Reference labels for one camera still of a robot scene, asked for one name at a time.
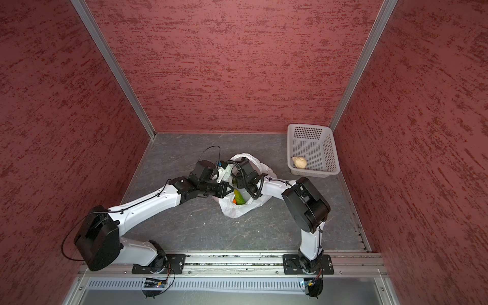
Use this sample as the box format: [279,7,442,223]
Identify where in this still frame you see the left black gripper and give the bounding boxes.
[199,177,235,199]

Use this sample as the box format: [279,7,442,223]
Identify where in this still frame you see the green fruit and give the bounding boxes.
[233,189,247,205]

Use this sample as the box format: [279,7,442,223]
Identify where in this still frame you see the white plastic bag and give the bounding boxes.
[212,153,277,219]

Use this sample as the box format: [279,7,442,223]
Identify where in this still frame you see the beige round fruit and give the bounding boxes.
[292,156,308,169]

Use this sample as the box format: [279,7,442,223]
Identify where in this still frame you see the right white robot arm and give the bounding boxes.
[232,174,331,274]

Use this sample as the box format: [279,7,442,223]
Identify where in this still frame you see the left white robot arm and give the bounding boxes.
[74,177,233,274]

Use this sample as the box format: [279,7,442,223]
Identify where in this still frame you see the white perforated plastic basket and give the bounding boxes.
[287,124,341,178]

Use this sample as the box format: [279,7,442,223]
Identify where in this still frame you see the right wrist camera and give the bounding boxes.
[235,157,259,181]

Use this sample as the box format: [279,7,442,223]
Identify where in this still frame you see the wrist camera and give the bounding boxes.
[189,160,228,183]
[235,157,259,181]

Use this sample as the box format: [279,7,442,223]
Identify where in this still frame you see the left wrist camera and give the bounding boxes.
[189,160,228,183]

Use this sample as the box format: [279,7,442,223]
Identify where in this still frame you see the aluminium front rail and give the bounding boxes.
[78,250,389,277]

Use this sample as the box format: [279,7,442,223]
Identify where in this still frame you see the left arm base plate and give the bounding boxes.
[132,254,186,275]

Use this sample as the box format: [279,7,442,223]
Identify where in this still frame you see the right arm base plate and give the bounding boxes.
[282,254,334,275]

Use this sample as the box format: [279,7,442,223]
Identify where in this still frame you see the white slotted cable duct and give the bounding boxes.
[86,277,305,294]

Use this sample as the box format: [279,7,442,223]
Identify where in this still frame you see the right aluminium corner post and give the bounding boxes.
[329,0,398,131]

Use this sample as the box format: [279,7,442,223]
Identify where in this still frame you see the aluminium corner post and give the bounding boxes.
[329,0,398,131]
[71,0,157,141]

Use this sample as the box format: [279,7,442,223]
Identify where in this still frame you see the left aluminium corner post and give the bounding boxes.
[71,0,157,141]

